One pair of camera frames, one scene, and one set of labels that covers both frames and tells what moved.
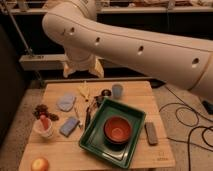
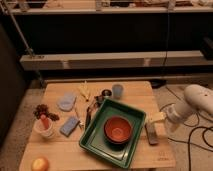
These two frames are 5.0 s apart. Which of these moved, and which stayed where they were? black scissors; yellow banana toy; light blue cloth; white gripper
Moved: white gripper
Stayed: black scissors; yellow banana toy; light blue cloth
